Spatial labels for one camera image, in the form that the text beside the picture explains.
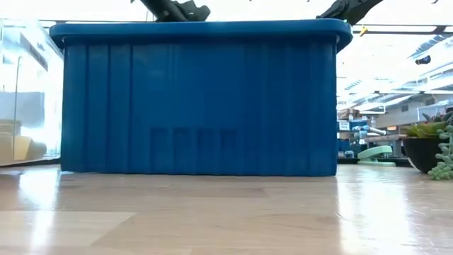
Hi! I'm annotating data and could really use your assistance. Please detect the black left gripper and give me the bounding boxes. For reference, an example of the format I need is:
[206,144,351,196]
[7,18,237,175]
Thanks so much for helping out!
[166,0,212,23]

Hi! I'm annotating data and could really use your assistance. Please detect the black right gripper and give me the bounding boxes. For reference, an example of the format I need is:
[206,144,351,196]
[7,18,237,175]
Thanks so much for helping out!
[316,6,362,26]

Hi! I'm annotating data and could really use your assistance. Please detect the artificial succulent in black pot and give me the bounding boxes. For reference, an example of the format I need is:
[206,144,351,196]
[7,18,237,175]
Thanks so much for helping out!
[401,109,453,181]

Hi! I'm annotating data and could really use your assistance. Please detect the clear plastic block box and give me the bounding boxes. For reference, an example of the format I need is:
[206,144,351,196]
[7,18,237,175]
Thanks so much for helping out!
[0,19,65,167]

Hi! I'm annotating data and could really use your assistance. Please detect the large blue plastic bin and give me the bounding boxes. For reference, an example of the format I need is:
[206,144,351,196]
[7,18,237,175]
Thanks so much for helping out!
[49,18,354,177]

